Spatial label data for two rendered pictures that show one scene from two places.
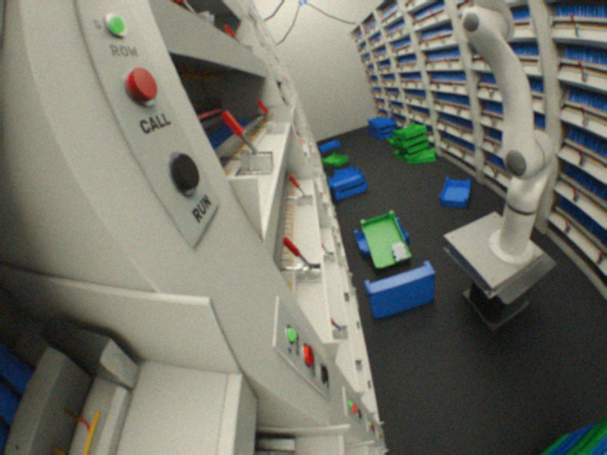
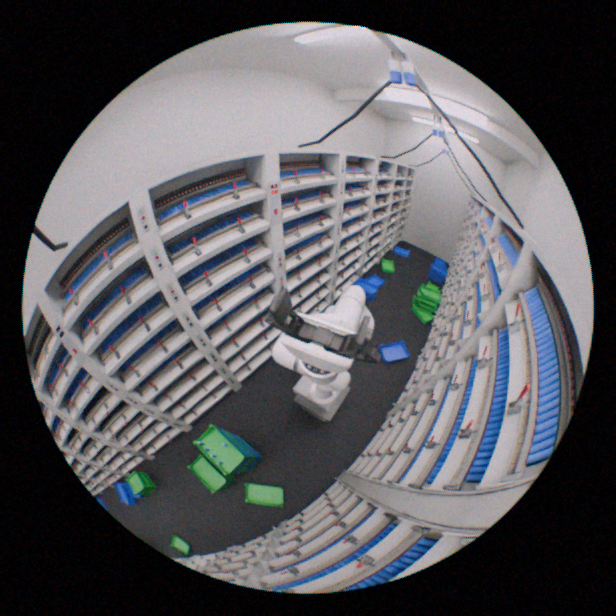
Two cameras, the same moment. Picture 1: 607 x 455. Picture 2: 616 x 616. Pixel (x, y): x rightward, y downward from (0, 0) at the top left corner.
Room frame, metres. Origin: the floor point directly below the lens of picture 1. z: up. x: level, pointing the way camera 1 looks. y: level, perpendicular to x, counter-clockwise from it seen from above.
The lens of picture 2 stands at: (-0.09, -0.81, 1.72)
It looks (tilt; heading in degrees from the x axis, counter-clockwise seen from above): 46 degrees down; 30
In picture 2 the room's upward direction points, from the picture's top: straight up
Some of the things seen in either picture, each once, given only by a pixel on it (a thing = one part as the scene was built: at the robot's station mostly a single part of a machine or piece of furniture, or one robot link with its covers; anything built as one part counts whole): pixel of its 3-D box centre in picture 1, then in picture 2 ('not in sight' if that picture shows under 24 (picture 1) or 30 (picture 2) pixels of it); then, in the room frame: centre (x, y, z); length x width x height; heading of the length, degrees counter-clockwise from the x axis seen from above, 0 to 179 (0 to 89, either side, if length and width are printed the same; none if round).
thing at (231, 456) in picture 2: not in sight; (219, 450); (-0.39, -0.37, 0.52); 0.30 x 0.20 x 0.08; 84
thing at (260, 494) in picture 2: not in sight; (264, 495); (-0.63, -0.73, 0.04); 0.30 x 0.20 x 0.08; 120
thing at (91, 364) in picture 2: not in sight; (122, 384); (-0.56, 0.28, 0.88); 0.20 x 0.09 x 1.77; 78
